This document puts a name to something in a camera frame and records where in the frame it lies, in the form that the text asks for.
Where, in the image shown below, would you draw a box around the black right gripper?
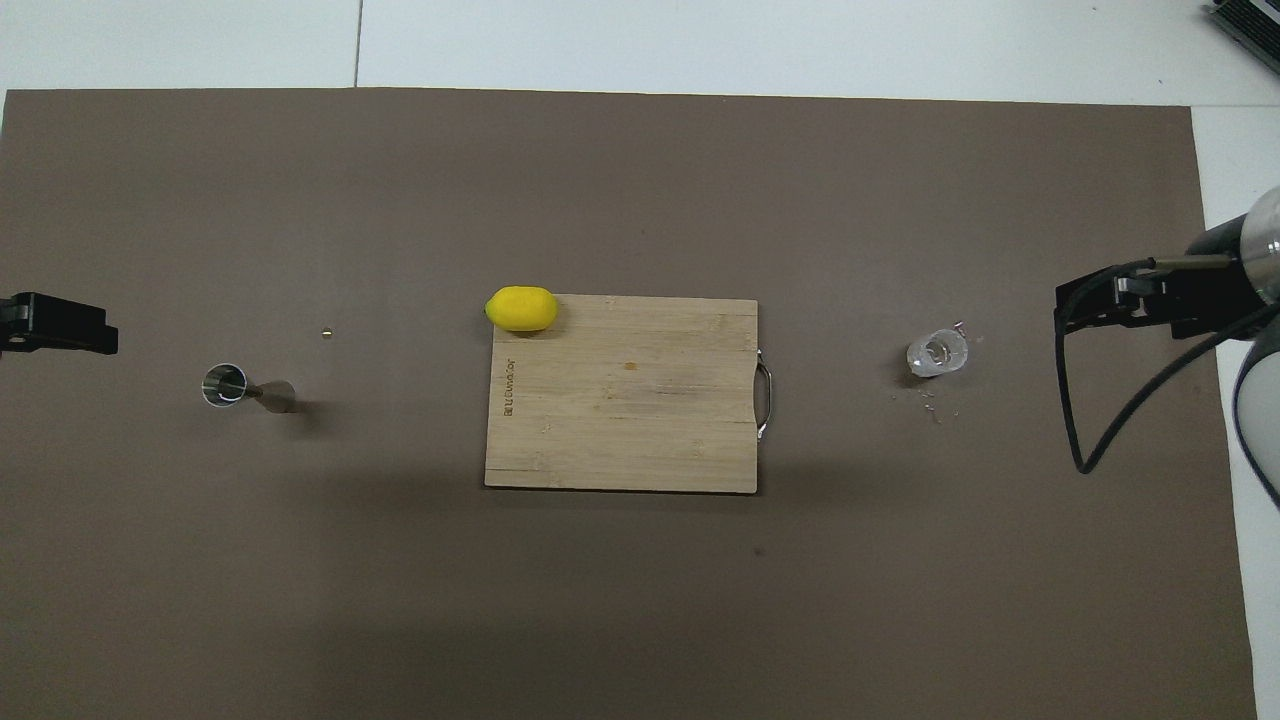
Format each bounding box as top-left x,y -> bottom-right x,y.
1057,215 -> 1263,341

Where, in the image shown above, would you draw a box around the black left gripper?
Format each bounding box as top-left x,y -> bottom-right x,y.
0,292 -> 119,355

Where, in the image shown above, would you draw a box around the steel double jigger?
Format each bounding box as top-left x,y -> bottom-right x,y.
202,363 -> 298,414

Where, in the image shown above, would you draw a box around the spilled water droplets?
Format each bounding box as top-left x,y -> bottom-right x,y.
888,320 -> 977,426

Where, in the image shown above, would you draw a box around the black ribbed device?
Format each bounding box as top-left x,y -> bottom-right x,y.
1205,0 -> 1280,71

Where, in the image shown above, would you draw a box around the yellow lemon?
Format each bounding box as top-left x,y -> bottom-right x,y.
485,286 -> 559,333

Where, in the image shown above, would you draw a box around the bamboo cutting board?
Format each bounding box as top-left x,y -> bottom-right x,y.
484,295 -> 773,494

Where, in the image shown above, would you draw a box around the brown table mat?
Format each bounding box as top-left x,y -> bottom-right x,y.
0,88 -> 1259,720

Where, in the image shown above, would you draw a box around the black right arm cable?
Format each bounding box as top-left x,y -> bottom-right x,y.
1055,256 -> 1280,476

